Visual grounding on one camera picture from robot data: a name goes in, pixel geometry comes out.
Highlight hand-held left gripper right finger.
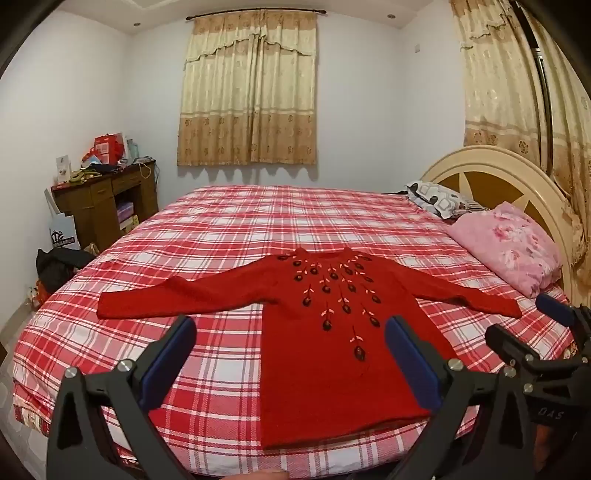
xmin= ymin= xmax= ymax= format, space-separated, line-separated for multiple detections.
xmin=385 ymin=315 xmax=536 ymax=480

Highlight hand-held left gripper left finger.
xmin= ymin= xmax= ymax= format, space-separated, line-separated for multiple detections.
xmin=46 ymin=315 xmax=198 ymax=480

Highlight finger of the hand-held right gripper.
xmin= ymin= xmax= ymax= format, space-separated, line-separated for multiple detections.
xmin=536 ymin=293 xmax=591 ymax=354
xmin=485 ymin=323 xmax=578 ymax=372

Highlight red knitted sweater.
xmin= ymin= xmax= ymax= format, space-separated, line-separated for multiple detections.
xmin=97 ymin=247 xmax=523 ymax=450

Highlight pink floral pillow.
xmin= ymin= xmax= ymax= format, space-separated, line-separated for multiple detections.
xmin=447 ymin=203 xmax=564 ymax=298

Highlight bed with red plaid sheet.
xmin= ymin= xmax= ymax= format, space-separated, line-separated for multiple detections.
xmin=11 ymin=185 xmax=578 ymax=478

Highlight cream wooden headboard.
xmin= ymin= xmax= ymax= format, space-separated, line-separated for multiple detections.
xmin=420 ymin=145 xmax=585 ymax=305

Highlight black bag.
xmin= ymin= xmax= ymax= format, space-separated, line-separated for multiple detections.
xmin=36 ymin=248 xmax=95 ymax=294

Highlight boxes in desk shelf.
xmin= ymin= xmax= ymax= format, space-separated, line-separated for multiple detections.
xmin=116 ymin=202 xmax=140 ymax=233

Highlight grey patterned pillow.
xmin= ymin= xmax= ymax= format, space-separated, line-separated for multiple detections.
xmin=405 ymin=181 xmax=476 ymax=220

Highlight white and blue paper bag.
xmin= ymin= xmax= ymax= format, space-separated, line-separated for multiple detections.
xmin=47 ymin=213 xmax=82 ymax=251

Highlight brown wooden desk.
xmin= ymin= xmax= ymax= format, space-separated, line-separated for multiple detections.
xmin=51 ymin=159 xmax=160 ymax=252

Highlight beige floral long curtain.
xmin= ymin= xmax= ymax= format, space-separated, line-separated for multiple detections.
xmin=450 ymin=0 xmax=591 ymax=278

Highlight metal curtain pole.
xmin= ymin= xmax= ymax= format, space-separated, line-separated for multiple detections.
xmin=512 ymin=0 xmax=555 ymax=174

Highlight beige window curtain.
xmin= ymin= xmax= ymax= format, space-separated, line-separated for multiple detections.
xmin=177 ymin=10 xmax=319 ymax=168

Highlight black curtain rod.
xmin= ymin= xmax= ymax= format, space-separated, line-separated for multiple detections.
xmin=185 ymin=8 xmax=321 ymax=21

